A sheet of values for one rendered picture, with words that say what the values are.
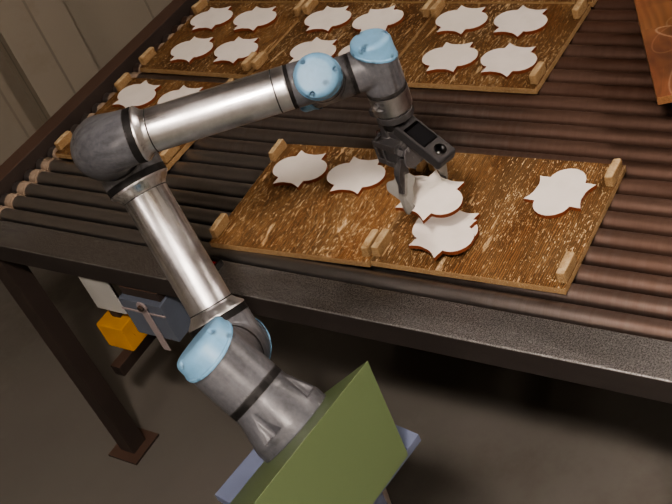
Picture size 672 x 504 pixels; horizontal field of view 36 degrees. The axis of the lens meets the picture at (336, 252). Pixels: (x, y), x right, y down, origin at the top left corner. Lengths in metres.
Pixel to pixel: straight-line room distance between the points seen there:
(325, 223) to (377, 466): 0.66
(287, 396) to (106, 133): 0.52
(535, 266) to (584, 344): 0.20
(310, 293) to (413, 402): 1.03
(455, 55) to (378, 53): 0.79
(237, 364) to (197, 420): 1.59
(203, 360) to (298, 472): 0.27
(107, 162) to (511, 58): 1.11
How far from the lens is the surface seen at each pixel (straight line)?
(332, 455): 1.65
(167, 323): 2.44
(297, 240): 2.22
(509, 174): 2.20
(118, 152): 1.77
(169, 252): 1.89
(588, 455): 2.85
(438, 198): 2.01
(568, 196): 2.09
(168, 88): 2.97
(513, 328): 1.90
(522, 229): 2.06
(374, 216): 2.20
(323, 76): 1.70
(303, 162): 2.42
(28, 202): 2.83
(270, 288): 2.17
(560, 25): 2.63
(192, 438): 3.28
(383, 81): 1.85
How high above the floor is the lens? 2.27
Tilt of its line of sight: 38 degrees down
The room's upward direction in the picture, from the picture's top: 23 degrees counter-clockwise
